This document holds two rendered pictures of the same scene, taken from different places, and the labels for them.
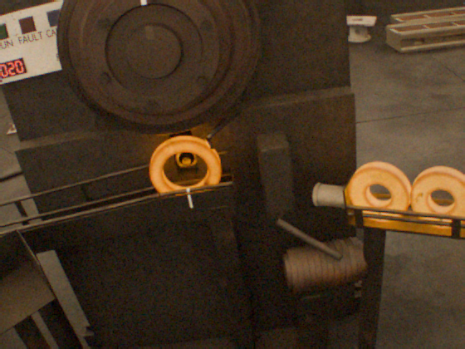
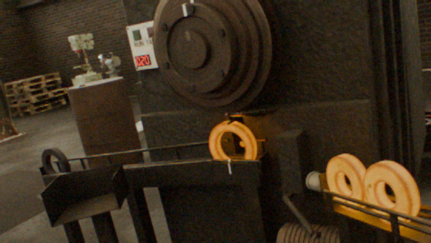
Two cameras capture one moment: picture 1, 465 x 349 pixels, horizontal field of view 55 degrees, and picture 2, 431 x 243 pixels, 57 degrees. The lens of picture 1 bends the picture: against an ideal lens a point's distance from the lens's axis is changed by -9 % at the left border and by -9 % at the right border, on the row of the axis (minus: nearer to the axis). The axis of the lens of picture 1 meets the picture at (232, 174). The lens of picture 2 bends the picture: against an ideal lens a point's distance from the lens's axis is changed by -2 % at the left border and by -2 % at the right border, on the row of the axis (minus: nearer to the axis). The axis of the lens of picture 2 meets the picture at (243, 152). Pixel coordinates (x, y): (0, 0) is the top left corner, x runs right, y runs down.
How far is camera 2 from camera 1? 0.70 m
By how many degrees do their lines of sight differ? 32
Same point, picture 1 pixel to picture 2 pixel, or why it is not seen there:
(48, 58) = not seen: hidden behind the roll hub
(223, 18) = (240, 29)
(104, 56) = (165, 50)
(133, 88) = (183, 74)
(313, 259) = (298, 233)
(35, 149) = (152, 117)
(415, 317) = not seen: outside the picture
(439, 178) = (380, 169)
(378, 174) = (340, 162)
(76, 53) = not seen: hidden behind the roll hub
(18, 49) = (146, 48)
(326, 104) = (342, 111)
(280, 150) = (289, 139)
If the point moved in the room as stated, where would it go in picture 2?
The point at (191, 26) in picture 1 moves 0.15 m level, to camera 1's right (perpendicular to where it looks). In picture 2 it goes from (214, 33) to (258, 25)
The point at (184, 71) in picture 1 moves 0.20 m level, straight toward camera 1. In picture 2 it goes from (212, 65) to (176, 77)
